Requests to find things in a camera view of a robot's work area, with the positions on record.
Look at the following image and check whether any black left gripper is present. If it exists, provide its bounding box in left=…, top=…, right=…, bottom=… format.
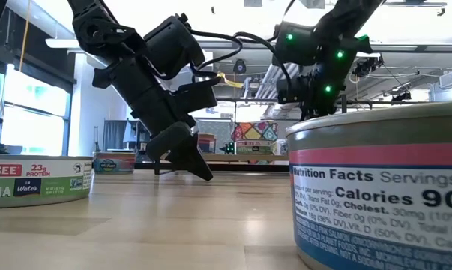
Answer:
left=91, top=55, right=214, bottom=182

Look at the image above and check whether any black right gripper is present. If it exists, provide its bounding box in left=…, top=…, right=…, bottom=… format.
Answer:
left=300, top=55, right=356, bottom=121

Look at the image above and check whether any Wild Planet albacore tuna can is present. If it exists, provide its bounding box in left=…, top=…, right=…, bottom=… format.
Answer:
left=274, top=138, right=289, bottom=157

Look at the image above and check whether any pink salmon can pull-tab lid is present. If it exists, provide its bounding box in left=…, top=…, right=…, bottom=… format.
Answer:
left=284, top=100, right=452, bottom=270

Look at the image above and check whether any grey curtain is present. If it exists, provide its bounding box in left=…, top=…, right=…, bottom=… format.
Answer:
left=102, top=118, right=129, bottom=153

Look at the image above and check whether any black ceiling device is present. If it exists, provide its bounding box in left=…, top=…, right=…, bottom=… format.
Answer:
left=390, top=89, right=412, bottom=103

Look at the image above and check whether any large window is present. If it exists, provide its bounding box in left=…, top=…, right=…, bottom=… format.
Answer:
left=0, top=63, right=75, bottom=158

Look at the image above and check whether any white ceiling light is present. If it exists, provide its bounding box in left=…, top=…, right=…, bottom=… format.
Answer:
left=44, top=37, right=80, bottom=50

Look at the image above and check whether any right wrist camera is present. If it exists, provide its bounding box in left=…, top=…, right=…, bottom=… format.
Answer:
left=276, top=73, right=310, bottom=107

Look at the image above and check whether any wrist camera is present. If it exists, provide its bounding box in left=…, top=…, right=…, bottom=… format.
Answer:
left=172, top=76, right=220, bottom=113
left=276, top=73, right=310, bottom=107

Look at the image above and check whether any white ribbed duct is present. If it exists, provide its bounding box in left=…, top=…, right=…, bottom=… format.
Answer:
left=253, top=61, right=300, bottom=99

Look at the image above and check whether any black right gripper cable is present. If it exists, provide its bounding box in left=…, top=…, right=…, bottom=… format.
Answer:
left=231, top=0, right=298, bottom=95

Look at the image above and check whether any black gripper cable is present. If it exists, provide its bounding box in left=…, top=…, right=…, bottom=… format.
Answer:
left=231, top=0, right=298, bottom=95
left=184, top=28, right=245, bottom=82

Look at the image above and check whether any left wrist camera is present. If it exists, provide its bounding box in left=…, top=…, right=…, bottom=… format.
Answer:
left=172, top=76, right=220, bottom=113

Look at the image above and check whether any black round ceiling camera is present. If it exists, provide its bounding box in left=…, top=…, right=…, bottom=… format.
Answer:
left=232, top=58, right=248, bottom=75

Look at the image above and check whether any yellow cable tag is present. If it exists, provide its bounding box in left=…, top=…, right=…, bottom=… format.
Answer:
left=216, top=71, right=244, bottom=89

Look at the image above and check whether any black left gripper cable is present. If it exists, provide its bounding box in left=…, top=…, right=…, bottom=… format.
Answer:
left=184, top=28, right=245, bottom=82

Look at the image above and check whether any yellow hanging cord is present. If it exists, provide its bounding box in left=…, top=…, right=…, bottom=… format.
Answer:
left=18, top=0, right=32, bottom=72

